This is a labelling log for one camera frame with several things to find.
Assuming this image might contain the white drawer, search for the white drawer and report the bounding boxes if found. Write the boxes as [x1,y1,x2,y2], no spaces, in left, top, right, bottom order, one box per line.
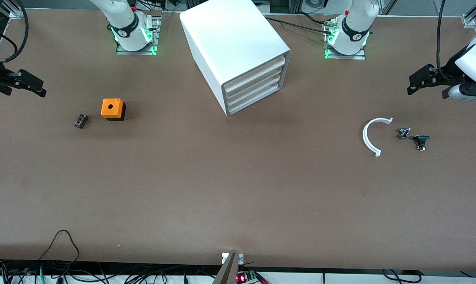
[226,74,282,108]
[224,56,287,94]
[227,81,281,114]
[225,66,284,101]

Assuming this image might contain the white drawer cabinet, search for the white drawer cabinet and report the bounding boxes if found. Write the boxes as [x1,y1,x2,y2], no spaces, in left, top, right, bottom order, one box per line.
[180,0,292,117]

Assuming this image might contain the small black clamp part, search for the small black clamp part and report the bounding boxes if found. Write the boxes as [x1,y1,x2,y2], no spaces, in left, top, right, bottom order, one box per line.
[413,135,431,151]

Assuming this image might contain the orange box with black base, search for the orange box with black base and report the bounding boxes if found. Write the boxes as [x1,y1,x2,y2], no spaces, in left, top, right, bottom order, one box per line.
[100,98,127,121]

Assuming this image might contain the circuit board with red light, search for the circuit board with red light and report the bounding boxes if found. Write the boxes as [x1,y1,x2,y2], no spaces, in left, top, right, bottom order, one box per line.
[236,270,269,284]

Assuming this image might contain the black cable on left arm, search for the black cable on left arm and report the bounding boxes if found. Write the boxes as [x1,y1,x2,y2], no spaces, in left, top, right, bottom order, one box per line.
[436,0,451,79]

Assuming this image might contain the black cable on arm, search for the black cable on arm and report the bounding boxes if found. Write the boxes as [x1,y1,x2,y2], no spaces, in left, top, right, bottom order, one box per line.
[436,0,451,79]
[0,0,30,64]

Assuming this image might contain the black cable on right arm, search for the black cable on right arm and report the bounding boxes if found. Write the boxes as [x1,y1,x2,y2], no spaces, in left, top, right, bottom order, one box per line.
[0,0,30,64]

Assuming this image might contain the aluminium frame profile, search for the aluminium frame profile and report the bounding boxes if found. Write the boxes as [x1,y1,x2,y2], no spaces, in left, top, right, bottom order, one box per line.
[461,0,476,29]
[0,0,24,19]

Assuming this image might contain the white half ring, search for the white half ring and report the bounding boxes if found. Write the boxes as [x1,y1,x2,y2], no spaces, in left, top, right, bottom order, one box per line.
[362,117,394,158]

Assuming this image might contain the black cable behind cabinet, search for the black cable behind cabinet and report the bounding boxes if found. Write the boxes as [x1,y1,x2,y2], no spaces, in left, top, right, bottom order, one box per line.
[263,16,336,37]

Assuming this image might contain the black looped cable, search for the black looped cable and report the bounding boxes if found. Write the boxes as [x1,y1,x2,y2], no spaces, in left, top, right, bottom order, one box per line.
[38,230,81,264]

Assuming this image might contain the black cable at table edge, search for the black cable at table edge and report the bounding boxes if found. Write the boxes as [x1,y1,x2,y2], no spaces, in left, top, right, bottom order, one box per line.
[382,269,423,284]

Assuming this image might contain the grey camera mount bar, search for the grey camera mount bar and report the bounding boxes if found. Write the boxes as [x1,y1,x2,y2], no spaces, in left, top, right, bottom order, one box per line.
[212,252,245,284]

